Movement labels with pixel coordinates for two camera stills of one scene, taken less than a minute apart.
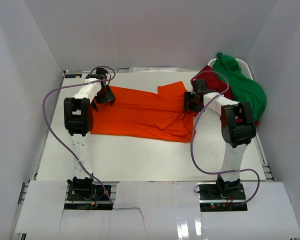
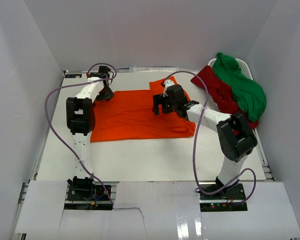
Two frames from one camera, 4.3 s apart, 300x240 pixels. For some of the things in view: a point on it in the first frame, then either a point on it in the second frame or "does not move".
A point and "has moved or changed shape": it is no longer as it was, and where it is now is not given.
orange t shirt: x=135 y=113 has moved or changed shape
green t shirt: x=244 y=89 does not move
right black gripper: x=188 y=96 -> x=159 y=99
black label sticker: x=73 y=75 does not move
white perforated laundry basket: x=242 y=66 does not move
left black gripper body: x=105 y=95 does not move
